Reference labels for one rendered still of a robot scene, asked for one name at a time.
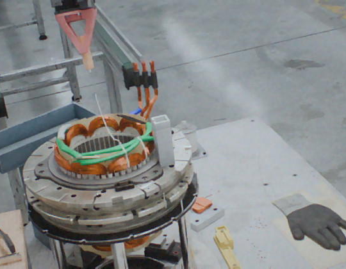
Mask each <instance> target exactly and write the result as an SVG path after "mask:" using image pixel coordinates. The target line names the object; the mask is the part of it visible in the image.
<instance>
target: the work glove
mask: <svg viewBox="0 0 346 269"><path fill-rule="evenodd" d="M272 204H273V205H275V206H277V207H278V208H279V209H281V210H282V211H283V212H284V213H285V215H286V219H287V221H288V226H289V228H290V231H291V234H292V235H293V238H294V239H296V240H303V239H304V237H305V235H304V234H307V235H308V236H310V237H311V238H313V240H315V241H316V242H317V243H319V244H320V245H321V246H323V247H325V248H326V249H333V250H340V248H341V247H340V244H341V245H346V236H345V235H344V233H343V231H342V230H341V229H340V227H341V226H342V227H343V228H345V229H346V220H344V219H343V218H342V217H341V216H340V215H339V214H337V213H336V212H334V211H333V210H332V209H330V208H329V207H327V206H324V205H322V204H315V203H312V202H310V201H308V200H307V199H306V198H305V197H304V196H303V195H302V194H301V193H294V194H293V195H289V196H286V197H283V198H281V199H278V200H275V201H274V202H273V203H272ZM331 232H332V233H333V234H334V235H333V234H332V233H331ZM336 238H337V239H336Z"/></svg>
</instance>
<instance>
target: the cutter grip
mask: <svg viewBox="0 0 346 269"><path fill-rule="evenodd" d="M3 238H4V242H5V244H6V245H7V247H8V248H9V249H10V252H11V253H12V254H13V253H15V252H16V250H15V245H14V244H13V242H12V240H11V238H10V237H9V235H8V234H7V233H6V234H4V235H3Z"/></svg>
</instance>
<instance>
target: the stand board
mask: <svg viewBox="0 0 346 269"><path fill-rule="evenodd" d="M0 230H2V231H3V232H5V233H7V234H8V235H9V237H10V238H11V240H12V242H13V244H14V245H15V250H16V252H15V253H17V252H21V256H22V260H21V261H16V262H13V263H8V264H4V265H0V269H28V262H27V252H26V240H25V233H24V222H23V217H22V213H21V210H20V209H18V210H15V211H10V212H6V213H1V214H0ZM9 254H12V253H11V252H10V249H9V248H8V247H7V245H6V244H5V242H4V240H3V239H2V238H0V257H1V256H6V255H9Z"/></svg>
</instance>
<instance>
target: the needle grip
mask: <svg viewBox="0 0 346 269"><path fill-rule="evenodd" d="M83 39H84V35H82V36H80V37H78V41H79V42H80V44H81V45H83ZM81 57H82V60H83V64H84V66H85V69H86V70H88V69H93V68H94V67H95V66H94V63H93V59H92V55H91V52H90V48H88V52H87V53H83V54H81Z"/></svg>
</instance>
